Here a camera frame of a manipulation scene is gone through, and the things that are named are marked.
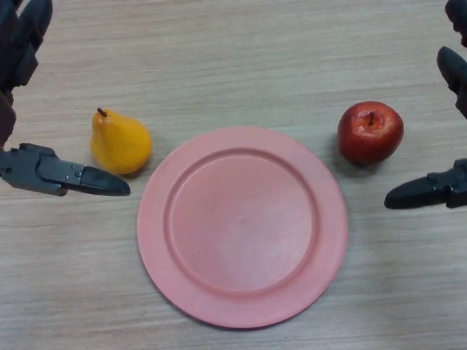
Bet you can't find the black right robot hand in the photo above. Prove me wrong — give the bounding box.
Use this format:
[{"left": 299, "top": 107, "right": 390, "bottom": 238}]
[{"left": 384, "top": 0, "right": 467, "bottom": 211}]

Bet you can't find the pink round plate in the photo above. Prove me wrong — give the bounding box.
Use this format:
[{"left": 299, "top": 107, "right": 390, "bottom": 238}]
[{"left": 136, "top": 126, "right": 349, "bottom": 330}]

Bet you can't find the red apple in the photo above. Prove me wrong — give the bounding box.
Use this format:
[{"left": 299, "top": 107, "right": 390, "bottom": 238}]
[{"left": 337, "top": 101, "right": 405, "bottom": 167}]

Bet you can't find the yellow pear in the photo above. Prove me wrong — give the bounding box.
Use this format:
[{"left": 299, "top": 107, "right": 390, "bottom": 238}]
[{"left": 90, "top": 106, "right": 153, "bottom": 175}]

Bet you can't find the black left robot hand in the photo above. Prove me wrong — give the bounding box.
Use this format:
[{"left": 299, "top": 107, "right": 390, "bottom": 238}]
[{"left": 0, "top": 0, "right": 131, "bottom": 198}]

